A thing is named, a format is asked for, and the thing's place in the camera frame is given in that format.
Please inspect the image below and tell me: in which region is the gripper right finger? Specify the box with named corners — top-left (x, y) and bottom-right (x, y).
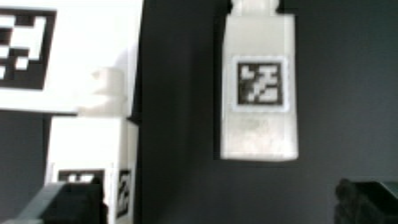
top-left (334, 179), bottom-right (398, 224)

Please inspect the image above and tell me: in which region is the white marker tag sheet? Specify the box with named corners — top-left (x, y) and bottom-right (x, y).
top-left (0, 0), bottom-right (143, 117)

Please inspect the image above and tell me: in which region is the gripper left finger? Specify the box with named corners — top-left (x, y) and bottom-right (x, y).
top-left (10, 183), bottom-right (108, 224)

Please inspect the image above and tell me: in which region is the white table leg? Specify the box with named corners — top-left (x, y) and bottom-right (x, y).
top-left (44, 48), bottom-right (138, 224)
top-left (220, 0), bottom-right (298, 162)

